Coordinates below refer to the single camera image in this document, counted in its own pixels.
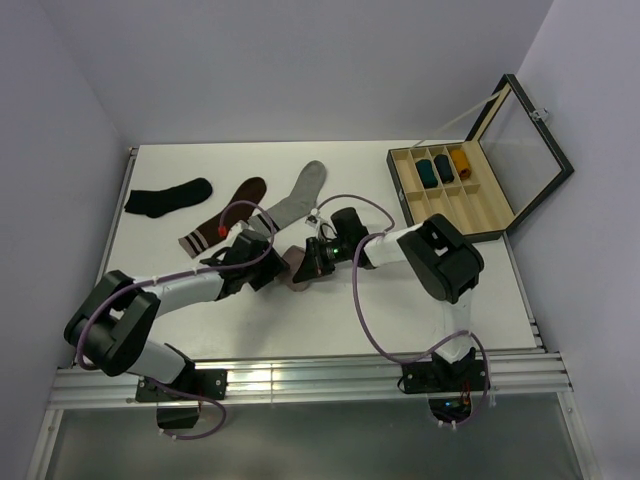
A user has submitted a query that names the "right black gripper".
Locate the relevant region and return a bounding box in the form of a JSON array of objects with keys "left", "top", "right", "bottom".
[{"left": 295, "top": 236, "right": 352, "bottom": 283}]

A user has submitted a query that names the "beige sock with red stripes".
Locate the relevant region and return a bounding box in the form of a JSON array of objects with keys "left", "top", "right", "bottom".
[{"left": 279, "top": 245, "right": 309, "bottom": 293}]

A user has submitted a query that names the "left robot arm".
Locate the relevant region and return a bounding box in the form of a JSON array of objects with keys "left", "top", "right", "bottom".
[{"left": 63, "top": 230, "right": 289, "bottom": 399}]

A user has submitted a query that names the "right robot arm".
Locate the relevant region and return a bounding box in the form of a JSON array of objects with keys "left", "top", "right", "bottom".
[{"left": 292, "top": 207, "right": 484, "bottom": 390}]

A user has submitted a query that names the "grey striped sock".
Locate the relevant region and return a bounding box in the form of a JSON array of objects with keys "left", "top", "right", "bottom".
[{"left": 247, "top": 160, "right": 327, "bottom": 236}]

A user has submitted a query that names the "brown striped sock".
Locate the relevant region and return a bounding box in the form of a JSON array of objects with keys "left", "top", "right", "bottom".
[{"left": 178, "top": 177, "right": 267, "bottom": 258}]

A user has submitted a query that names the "teal rolled sock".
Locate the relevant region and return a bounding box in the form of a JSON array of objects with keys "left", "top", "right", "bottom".
[{"left": 415, "top": 159, "right": 439, "bottom": 189}]

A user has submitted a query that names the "black sock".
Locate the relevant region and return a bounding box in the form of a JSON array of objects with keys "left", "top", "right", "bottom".
[{"left": 124, "top": 178, "right": 213, "bottom": 219}]

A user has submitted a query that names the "dark blue rolled sock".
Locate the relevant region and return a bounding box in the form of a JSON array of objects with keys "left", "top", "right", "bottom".
[{"left": 434, "top": 154, "right": 455, "bottom": 184}]

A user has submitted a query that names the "mustard rolled sock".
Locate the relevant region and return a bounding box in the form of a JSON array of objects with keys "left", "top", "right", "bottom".
[{"left": 450, "top": 149, "right": 472, "bottom": 180}]

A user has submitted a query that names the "black compartment box with lid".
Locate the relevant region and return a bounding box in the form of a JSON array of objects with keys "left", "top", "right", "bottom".
[{"left": 386, "top": 74, "right": 574, "bottom": 242}]

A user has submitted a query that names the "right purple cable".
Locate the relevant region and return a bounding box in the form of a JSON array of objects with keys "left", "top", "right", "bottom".
[{"left": 317, "top": 193, "right": 494, "bottom": 431}]

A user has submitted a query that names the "purple cable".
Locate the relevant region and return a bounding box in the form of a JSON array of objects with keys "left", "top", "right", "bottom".
[
  {"left": 74, "top": 199, "right": 275, "bottom": 441},
  {"left": 317, "top": 193, "right": 494, "bottom": 431}
]

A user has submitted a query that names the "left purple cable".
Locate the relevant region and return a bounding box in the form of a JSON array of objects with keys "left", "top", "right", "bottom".
[{"left": 74, "top": 199, "right": 275, "bottom": 441}]

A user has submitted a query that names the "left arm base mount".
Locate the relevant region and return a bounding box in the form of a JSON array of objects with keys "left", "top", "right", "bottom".
[{"left": 134, "top": 369, "right": 228, "bottom": 441}]

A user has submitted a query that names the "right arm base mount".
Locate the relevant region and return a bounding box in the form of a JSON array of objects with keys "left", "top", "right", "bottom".
[{"left": 396, "top": 360, "right": 491, "bottom": 424}]

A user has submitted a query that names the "aluminium frame rail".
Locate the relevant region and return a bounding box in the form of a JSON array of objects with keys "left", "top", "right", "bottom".
[{"left": 47, "top": 353, "right": 573, "bottom": 410}]

